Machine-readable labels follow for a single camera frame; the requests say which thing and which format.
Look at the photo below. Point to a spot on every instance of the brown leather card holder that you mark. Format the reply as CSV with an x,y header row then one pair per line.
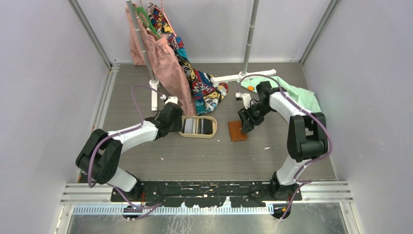
x,y
235,131

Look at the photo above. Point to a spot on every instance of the left white rack stand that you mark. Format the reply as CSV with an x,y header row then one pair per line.
x,y
153,82

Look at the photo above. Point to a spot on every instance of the white rack stand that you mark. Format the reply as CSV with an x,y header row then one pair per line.
x,y
243,72
153,82

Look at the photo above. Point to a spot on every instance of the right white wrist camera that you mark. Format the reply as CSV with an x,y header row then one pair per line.
x,y
245,98

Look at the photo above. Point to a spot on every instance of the mint green garment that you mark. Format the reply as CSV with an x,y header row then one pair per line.
x,y
301,96

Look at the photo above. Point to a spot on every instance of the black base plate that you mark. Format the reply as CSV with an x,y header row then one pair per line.
x,y
213,194

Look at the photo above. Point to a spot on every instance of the green clothes hanger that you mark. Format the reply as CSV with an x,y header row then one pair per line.
x,y
141,12

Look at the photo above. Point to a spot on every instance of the colourful comic print garment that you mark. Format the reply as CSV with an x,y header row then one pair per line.
x,y
207,95

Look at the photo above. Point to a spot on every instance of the right white rack stand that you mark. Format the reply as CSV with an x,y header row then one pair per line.
x,y
243,72

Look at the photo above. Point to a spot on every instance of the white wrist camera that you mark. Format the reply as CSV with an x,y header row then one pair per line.
x,y
245,98
169,99

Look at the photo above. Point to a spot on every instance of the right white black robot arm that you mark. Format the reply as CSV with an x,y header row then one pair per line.
x,y
307,139

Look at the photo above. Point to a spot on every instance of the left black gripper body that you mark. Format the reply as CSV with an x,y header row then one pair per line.
x,y
176,125

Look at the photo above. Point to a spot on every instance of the beige oval card tray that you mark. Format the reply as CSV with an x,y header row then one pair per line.
x,y
198,127

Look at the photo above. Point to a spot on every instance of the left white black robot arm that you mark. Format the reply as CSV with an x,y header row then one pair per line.
x,y
100,155

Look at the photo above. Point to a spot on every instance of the pink hanging garment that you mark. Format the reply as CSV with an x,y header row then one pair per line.
x,y
166,67

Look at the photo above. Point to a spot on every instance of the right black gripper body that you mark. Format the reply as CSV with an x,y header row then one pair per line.
x,y
255,113

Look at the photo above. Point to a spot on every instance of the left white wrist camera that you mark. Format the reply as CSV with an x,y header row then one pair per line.
x,y
169,99

